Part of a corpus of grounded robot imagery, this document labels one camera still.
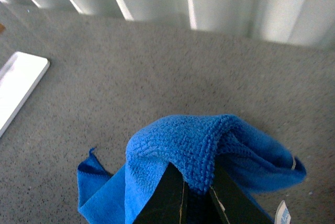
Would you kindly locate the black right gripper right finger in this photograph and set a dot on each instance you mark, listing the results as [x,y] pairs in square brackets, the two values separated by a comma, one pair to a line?
[229,204]

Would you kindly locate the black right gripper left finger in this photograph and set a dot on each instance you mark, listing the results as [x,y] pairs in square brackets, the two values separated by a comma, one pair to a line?
[168,204]

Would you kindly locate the blue microfiber cloth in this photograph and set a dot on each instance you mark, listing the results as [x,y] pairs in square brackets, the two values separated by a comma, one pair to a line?
[193,144]

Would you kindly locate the white rectangular tray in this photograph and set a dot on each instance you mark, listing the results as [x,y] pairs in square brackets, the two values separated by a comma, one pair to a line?
[19,77]

